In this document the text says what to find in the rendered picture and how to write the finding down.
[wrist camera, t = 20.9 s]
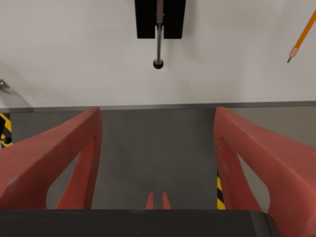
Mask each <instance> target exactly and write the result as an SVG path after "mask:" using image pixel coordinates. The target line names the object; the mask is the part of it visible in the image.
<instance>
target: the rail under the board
mask: <svg viewBox="0 0 316 237"><path fill-rule="evenodd" d="M217 106H222V107H225V108H258V107H299V106H316V101H291V102H251V103H192V104H152V105H112V106H72V107H32V108H0V113H33V112H74V111H87V110H88V109H90V108H92V107H99V108H100V111H134V110H176V109H216V108H217Z"/></svg>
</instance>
